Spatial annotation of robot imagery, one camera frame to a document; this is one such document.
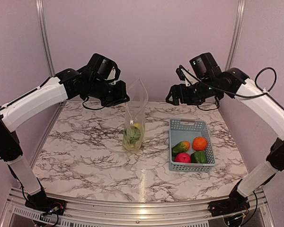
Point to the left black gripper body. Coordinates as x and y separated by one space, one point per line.
109 96

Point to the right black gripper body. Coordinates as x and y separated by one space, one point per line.
196 97

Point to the clear zip top bag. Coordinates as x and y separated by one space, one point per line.
135 108

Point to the yellow toy lemon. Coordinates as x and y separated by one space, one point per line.
137 125

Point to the green toy cabbage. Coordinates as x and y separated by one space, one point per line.
132 134

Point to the orange toy orange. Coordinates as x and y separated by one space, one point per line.
199 144

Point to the grey plastic basket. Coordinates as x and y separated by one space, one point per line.
183 129

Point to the yellow toy banana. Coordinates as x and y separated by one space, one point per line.
131 146

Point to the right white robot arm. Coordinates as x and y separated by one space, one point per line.
236 84

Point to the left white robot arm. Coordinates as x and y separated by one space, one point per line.
65 85

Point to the green orange toy cucumber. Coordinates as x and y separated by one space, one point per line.
181 147

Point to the green toy bell pepper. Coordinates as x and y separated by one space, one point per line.
199 157

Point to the red toy apple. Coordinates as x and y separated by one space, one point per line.
183 158

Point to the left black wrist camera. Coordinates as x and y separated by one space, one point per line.
101 68

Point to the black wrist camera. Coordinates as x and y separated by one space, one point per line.
203 63
101 68

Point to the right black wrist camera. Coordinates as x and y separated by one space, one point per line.
203 63

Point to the right aluminium frame post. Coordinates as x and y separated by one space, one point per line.
236 33

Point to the aluminium frame post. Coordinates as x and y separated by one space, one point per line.
236 33
44 36

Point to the left aluminium frame post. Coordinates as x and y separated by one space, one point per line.
44 36

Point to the front aluminium rail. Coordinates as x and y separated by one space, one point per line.
92 213

